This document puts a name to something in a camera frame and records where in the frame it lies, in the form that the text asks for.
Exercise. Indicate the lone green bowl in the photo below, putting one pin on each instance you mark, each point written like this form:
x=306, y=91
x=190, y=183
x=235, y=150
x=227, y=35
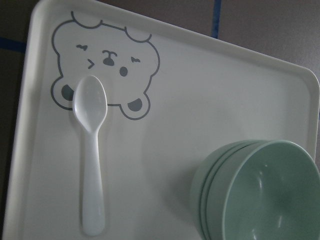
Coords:
x=265, y=191

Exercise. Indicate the cream bear print tray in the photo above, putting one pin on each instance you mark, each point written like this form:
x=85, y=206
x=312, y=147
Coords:
x=174, y=96

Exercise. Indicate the green bowl on tray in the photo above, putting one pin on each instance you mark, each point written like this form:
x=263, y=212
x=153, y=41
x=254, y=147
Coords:
x=201, y=175

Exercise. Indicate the white plastic spoon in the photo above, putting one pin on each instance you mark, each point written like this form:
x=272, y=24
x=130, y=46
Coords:
x=90, y=109

